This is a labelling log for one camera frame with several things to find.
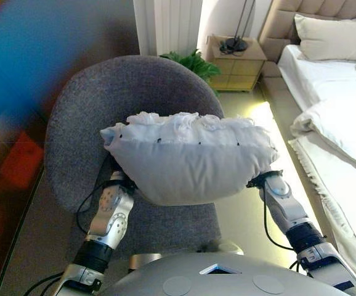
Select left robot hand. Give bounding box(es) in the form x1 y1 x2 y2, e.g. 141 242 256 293
103 158 137 195

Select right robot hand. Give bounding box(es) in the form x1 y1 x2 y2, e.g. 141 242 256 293
246 168 285 189

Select white fringed cushion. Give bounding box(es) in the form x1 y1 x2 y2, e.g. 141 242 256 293
99 111 280 207

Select left robot leg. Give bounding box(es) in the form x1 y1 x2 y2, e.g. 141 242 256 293
127 252 164 274

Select white duvet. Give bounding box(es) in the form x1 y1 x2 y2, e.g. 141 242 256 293
289 92 356 180

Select grey fabric armchair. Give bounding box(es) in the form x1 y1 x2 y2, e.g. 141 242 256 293
44 54 225 263

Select grey robot torso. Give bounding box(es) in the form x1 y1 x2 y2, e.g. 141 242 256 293
99 252 356 296

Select beige wooden nightstand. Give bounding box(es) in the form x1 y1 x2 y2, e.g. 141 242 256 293
206 35 268 94

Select glossy dark cabinet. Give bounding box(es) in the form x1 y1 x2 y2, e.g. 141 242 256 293
0 0 83 296

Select green potted plant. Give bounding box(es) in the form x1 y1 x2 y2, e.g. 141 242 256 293
159 48 222 97

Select black lamp with white shade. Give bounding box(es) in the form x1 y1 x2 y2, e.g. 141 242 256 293
219 0 256 52

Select beige upholstered bed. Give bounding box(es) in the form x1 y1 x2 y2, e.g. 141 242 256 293
257 0 356 241

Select beige pillow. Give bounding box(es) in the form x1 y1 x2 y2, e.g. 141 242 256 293
294 14 356 62

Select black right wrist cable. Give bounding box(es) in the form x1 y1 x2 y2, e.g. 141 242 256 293
263 200 302 274

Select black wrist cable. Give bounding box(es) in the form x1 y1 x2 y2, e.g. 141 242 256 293
22 181 113 296
263 200 302 274

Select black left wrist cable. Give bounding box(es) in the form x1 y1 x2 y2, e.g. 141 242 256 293
22 181 113 296

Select black lamp cord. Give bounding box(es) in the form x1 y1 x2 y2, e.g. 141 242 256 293
219 42 243 57

